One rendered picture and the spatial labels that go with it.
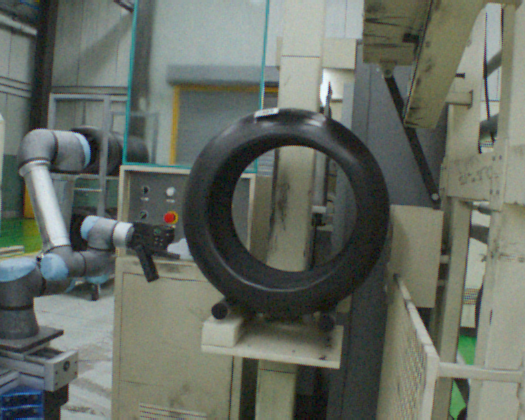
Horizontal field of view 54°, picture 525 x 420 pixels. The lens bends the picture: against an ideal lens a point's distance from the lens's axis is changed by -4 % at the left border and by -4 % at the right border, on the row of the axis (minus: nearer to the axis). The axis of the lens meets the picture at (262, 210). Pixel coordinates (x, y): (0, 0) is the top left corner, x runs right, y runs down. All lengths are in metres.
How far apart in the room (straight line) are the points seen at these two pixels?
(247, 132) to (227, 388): 1.14
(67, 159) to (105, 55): 10.95
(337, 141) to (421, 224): 0.44
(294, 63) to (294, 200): 0.44
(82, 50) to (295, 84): 11.41
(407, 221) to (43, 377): 1.19
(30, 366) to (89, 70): 11.33
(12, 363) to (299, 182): 1.05
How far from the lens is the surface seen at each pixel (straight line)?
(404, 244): 1.65
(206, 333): 1.44
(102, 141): 5.00
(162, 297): 2.14
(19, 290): 1.74
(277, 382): 1.84
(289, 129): 1.35
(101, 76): 12.59
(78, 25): 13.22
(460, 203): 1.68
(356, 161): 1.34
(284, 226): 1.72
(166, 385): 2.24
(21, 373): 1.78
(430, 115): 1.56
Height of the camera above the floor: 1.26
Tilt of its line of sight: 3 degrees down
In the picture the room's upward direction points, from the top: 4 degrees clockwise
